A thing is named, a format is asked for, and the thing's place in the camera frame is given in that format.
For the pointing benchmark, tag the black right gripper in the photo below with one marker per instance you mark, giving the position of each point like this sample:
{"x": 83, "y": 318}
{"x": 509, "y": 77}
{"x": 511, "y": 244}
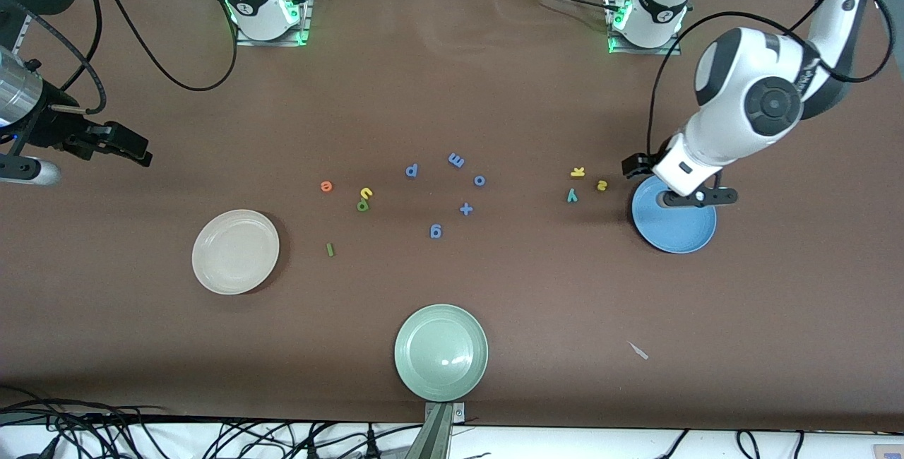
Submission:
{"x": 51, "y": 127}

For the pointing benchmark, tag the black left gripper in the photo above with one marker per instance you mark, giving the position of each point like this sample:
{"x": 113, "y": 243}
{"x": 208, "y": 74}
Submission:
{"x": 641, "y": 163}

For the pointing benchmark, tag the green letter d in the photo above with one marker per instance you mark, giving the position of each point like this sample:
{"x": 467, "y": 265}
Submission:
{"x": 359, "y": 206}

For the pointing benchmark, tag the yellow letter j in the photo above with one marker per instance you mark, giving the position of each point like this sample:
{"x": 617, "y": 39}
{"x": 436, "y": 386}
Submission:
{"x": 367, "y": 194}

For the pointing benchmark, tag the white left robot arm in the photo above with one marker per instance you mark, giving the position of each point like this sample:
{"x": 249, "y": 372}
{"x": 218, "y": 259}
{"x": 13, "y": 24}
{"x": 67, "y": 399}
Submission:
{"x": 734, "y": 120}

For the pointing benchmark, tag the blue plate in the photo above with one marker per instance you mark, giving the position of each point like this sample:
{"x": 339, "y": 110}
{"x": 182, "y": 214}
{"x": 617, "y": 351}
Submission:
{"x": 678, "y": 229}

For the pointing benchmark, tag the brown table cover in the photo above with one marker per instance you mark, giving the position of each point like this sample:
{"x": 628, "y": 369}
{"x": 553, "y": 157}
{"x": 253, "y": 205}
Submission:
{"x": 494, "y": 92}

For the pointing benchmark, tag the beige plate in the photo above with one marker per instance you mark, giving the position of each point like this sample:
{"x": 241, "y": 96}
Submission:
{"x": 235, "y": 252}

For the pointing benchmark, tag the blue letter x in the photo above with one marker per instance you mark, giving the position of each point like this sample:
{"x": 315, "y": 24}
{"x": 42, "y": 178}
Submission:
{"x": 466, "y": 209}

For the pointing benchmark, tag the blue letter m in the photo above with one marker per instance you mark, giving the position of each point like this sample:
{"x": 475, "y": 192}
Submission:
{"x": 456, "y": 160}

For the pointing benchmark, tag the white paper scrap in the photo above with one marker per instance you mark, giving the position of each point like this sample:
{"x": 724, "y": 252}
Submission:
{"x": 639, "y": 352}

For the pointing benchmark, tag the blue letter p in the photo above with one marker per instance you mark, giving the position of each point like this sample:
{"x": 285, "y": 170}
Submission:
{"x": 407, "y": 171}

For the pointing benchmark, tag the pale green plate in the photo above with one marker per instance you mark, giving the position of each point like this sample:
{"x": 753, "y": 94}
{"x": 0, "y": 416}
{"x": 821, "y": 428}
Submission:
{"x": 441, "y": 353}

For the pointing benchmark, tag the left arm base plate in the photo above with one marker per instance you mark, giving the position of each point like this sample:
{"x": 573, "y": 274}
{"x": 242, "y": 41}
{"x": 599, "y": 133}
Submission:
{"x": 667, "y": 49}

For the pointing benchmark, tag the silver table edge rail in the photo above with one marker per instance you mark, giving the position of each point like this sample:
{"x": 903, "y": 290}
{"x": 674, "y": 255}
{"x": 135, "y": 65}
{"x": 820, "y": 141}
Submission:
{"x": 20, "y": 35}

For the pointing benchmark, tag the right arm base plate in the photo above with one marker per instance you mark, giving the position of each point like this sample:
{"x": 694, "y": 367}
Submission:
{"x": 300, "y": 21}

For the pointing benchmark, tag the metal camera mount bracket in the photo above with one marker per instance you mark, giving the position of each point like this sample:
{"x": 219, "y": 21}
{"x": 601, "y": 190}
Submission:
{"x": 438, "y": 438}

